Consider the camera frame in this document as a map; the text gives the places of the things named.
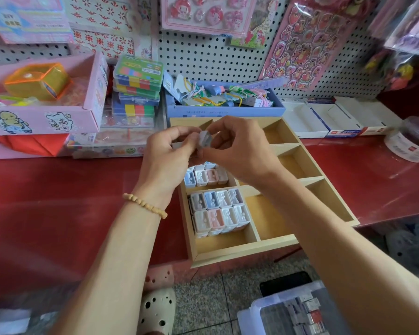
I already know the yellow orange toy box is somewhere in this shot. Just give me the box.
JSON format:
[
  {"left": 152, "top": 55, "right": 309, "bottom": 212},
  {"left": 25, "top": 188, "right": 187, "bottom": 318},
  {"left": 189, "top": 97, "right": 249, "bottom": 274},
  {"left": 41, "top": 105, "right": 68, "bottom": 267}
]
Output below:
[{"left": 3, "top": 62, "right": 72, "bottom": 102}]

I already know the clear bag of colourful toys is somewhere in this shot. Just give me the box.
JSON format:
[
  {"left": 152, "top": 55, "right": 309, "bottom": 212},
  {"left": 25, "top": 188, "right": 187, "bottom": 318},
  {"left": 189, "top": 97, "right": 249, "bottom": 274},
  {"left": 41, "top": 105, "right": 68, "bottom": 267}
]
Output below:
[{"left": 363, "top": 48, "right": 416, "bottom": 91}]

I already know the white tray box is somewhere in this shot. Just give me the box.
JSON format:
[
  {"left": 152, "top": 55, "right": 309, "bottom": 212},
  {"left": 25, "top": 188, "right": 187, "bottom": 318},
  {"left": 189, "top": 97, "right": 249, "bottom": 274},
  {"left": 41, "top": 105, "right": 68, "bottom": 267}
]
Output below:
[
  {"left": 283, "top": 101, "right": 332, "bottom": 140},
  {"left": 307, "top": 100, "right": 367, "bottom": 140},
  {"left": 335, "top": 96, "right": 404, "bottom": 137}
]

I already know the red patterned sticker sheet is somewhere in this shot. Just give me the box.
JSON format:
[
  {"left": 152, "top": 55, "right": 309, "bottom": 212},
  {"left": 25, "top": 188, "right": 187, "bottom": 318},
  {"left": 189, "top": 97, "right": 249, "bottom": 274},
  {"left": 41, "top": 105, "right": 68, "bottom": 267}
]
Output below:
[{"left": 66, "top": 0, "right": 155, "bottom": 60}]

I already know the pink tray of trinkets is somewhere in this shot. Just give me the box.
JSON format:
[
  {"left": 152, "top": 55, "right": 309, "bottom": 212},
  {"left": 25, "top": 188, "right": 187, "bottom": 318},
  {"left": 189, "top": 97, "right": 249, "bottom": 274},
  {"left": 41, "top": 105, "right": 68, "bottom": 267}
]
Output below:
[{"left": 0, "top": 51, "right": 110, "bottom": 160}]

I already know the person's left forearm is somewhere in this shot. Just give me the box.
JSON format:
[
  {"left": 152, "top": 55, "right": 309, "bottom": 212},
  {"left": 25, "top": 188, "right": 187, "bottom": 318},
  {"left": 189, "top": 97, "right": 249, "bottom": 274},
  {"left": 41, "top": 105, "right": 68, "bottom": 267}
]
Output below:
[{"left": 52, "top": 199, "right": 169, "bottom": 335}]

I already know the blue box of trinkets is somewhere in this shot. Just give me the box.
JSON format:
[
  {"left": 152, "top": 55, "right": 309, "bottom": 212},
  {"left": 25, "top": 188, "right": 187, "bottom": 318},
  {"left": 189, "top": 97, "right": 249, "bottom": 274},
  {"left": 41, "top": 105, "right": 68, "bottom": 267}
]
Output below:
[{"left": 162, "top": 76, "right": 289, "bottom": 119}]

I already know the round clear plastic jar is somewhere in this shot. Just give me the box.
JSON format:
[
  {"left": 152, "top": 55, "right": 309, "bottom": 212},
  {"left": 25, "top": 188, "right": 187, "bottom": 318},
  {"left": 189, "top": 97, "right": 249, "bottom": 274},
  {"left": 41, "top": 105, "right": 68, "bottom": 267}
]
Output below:
[{"left": 384, "top": 115, "right": 419, "bottom": 163}]

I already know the red folded cloth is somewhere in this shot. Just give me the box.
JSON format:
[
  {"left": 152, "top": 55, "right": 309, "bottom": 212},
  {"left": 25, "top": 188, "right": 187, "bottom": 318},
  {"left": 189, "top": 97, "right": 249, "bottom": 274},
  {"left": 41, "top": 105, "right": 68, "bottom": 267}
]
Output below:
[{"left": 0, "top": 134, "right": 71, "bottom": 158}]

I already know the red display counter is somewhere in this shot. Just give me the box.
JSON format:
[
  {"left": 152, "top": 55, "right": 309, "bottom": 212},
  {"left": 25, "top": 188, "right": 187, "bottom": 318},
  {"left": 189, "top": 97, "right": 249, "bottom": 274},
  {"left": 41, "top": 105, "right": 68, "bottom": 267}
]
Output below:
[{"left": 0, "top": 129, "right": 419, "bottom": 297}]

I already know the person's left cream clog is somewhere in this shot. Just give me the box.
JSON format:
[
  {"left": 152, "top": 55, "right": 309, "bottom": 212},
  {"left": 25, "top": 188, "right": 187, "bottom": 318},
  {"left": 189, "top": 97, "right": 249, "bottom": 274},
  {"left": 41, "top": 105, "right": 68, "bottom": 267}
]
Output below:
[{"left": 137, "top": 287, "right": 177, "bottom": 335}]

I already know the stack of colourful packs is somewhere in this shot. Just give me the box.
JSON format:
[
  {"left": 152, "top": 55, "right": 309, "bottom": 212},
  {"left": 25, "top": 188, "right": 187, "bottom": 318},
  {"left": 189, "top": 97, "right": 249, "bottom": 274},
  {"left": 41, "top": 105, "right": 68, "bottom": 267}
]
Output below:
[{"left": 112, "top": 54, "right": 165, "bottom": 117}]

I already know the clear plastic storage bin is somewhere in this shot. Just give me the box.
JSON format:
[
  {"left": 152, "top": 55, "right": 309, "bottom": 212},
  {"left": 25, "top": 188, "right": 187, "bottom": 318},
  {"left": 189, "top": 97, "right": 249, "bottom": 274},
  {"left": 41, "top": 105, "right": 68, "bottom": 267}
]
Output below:
[{"left": 236, "top": 280, "right": 353, "bottom": 335}]

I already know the white pegboard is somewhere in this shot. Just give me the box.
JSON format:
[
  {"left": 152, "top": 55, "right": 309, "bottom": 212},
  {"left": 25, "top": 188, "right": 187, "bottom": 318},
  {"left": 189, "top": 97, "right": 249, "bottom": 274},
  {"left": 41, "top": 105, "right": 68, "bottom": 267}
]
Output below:
[{"left": 0, "top": 0, "right": 392, "bottom": 102}]

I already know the person's right forearm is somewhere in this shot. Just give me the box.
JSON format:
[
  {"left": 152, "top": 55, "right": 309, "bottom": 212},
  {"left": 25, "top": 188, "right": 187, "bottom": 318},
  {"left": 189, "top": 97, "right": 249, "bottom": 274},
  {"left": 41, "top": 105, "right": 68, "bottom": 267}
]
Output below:
[{"left": 262, "top": 171, "right": 419, "bottom": 335}]

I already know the beaded wooden bracelet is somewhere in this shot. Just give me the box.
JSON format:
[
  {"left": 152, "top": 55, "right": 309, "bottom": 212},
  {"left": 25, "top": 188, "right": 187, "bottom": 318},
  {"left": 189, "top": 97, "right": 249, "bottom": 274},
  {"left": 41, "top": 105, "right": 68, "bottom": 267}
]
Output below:
[{"left": 122, "top": 192, "right": 169, "bottom": 221}]

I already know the person's left hand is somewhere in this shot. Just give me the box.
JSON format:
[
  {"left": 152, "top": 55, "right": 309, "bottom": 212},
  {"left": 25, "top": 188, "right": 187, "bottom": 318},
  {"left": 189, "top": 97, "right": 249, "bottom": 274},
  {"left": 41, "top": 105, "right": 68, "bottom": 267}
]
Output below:
[{"left": 133, "top": 125, "right": 203, "bottom": 210}]

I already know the pink sticker pack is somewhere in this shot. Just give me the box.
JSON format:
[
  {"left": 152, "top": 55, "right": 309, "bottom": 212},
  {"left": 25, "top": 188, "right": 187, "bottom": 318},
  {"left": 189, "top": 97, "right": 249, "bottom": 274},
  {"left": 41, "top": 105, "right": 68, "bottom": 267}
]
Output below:
[
  {"left": 260, "top": 0, "right": 360, "bottom": 93},
  {"left": 161, "top": 0, "right": 261, "bottom": 38}
]

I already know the pastel cartoon sticker pack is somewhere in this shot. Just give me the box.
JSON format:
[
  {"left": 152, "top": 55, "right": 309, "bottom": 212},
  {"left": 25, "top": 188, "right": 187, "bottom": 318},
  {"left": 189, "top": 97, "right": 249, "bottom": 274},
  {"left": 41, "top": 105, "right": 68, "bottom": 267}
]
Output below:
[{"left": 0, "top": 0, "right": 75, "bottom": 45}]

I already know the white flat panel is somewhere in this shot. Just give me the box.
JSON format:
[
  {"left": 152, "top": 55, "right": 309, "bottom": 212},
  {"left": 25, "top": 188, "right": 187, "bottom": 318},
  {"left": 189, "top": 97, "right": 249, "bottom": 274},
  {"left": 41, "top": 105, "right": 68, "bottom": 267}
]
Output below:
[{"left": 0, "top": 309, "right": 32, "bottom": 335}]

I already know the wooden compartment tray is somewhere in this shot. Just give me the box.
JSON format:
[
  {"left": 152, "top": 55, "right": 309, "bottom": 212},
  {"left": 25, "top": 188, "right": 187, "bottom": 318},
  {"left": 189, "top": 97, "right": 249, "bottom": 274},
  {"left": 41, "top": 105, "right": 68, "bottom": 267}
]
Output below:
[{"left": 169, "top": 116, "right": 360, "bottom": 268}]

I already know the person's right hand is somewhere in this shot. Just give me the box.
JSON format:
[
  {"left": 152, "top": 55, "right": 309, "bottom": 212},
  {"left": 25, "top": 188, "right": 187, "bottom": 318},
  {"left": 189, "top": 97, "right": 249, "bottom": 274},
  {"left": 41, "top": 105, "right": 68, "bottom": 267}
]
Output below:
[{"left": 199, "top": 116, "right": 289, "bottom": 193}]

